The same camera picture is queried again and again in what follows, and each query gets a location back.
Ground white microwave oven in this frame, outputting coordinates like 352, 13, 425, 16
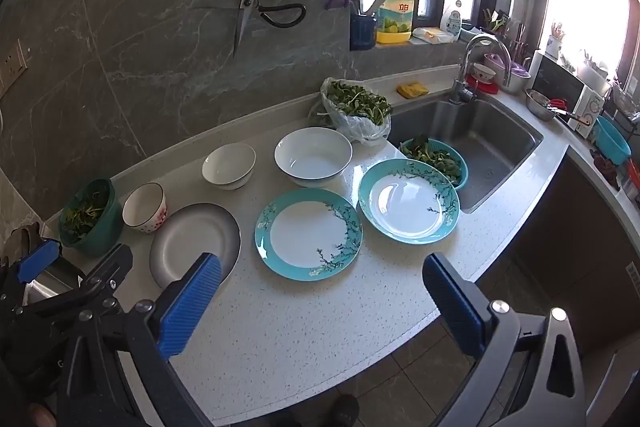
530, 51, 608, 138

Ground yellow sponge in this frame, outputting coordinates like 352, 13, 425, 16
397, 81, 430, 100

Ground yellow detergent bottle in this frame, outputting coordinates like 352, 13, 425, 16
375, 0, 417, 45

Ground purple lidded container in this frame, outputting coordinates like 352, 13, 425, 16
482, 53, 531, 95

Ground blue utensil cup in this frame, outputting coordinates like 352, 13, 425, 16
349, 12, 377, 52

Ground red tray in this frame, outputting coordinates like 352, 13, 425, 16
465, 74, 501, 94

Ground steel mixing bowl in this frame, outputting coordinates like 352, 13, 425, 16
525, 89, 558, 122

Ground dark red cloth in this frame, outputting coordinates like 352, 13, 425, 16
590, 149, 618, 188

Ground chrome faucet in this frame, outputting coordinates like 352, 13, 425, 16
448, 33, 513, 104

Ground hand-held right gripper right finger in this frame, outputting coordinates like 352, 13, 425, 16
422, 252, 588, 427

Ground small red print bowl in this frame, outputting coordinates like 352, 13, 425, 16
122, 183, 168, 235

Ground teal colander of greens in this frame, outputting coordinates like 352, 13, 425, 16
398, 136, 468, 190

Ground grey plate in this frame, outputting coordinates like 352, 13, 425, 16
149, 203, 242, 290

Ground dark base cabinet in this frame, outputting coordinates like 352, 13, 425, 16
480, 157, 640, 358

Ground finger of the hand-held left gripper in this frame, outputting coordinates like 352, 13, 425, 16
14, 238, 63, 288
75, 244, 134, 308

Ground clear plastic bag of greens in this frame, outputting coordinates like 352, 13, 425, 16
309, 77, 393, 144

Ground white packet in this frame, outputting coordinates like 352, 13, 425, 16
411, 27, 453, 46

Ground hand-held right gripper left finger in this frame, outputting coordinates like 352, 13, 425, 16
57, 252, 223, 427

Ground white spray bottle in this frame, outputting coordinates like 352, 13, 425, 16
440, 0, 466, 42

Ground teal floral rim plate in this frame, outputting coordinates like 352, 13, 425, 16
255, 188, 363, 282
358, 158, 461, 244

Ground teal plastic basin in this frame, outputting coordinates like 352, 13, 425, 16
595, 116, 632, 165

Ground black handled kitchen scissors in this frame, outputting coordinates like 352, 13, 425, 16
229, 0, 307, 58

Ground large white bowl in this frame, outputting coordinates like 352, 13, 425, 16
274, 127, 353, 188

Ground medium white bowl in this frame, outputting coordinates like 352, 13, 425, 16
202, 142, 257, 190

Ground white utensil holder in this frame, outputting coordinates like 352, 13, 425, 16
544, 23, 566, 60

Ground steel sink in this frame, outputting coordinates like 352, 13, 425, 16
387, 97, 545, 214

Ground green basin of greens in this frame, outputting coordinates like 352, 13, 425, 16
59, 178, 123, 257

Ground person's right shoe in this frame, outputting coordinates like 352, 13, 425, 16
320, 394, 361, 427

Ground white wall socket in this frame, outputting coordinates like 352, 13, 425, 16
0, 39, 28, 95

